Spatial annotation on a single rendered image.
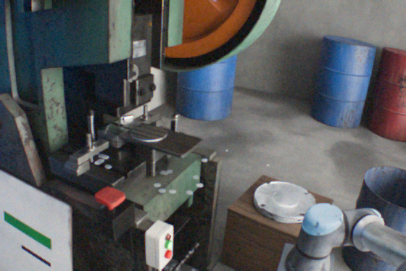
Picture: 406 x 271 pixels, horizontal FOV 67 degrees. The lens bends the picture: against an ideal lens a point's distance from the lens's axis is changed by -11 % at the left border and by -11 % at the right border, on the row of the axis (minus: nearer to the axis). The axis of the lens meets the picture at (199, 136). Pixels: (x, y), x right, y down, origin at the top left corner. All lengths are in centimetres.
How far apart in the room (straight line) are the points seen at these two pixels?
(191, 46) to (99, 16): 55
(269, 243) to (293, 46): 311
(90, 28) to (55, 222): 67
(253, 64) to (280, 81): 41
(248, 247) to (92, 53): 110
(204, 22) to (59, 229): 95
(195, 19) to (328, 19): 294
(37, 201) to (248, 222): 88
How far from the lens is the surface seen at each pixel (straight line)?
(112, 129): 122
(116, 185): 106
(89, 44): 98
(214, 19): 137
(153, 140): 112
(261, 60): 444
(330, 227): 104
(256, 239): 158
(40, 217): 133
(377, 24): 419
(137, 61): 112
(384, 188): 204
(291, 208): 158
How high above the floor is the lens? 127
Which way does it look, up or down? 25 degrees down
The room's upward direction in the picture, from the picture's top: 4 degrees clockwise
